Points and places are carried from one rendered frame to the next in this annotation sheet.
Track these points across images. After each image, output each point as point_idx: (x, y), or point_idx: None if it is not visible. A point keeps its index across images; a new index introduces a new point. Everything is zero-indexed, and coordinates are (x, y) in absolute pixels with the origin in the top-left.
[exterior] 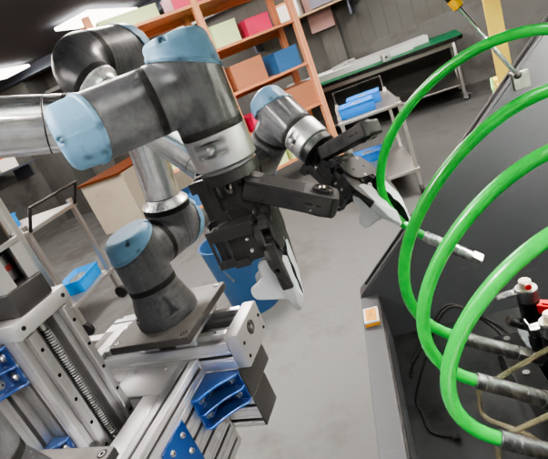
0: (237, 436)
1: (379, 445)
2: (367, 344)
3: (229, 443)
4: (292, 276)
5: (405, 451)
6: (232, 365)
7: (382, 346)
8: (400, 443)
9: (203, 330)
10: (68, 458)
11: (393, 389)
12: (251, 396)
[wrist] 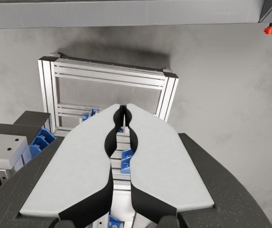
0: (57, 129)
1: (139, 24)
2: (7, 26)
3: (64, 132)
4: (157, 141)
5: (148, 0)
6: (27, 150)
7: (11, 7)
8: (141, 3)
9: None
10: (141, 225)
11: (77, 2)
12: (40, 128)
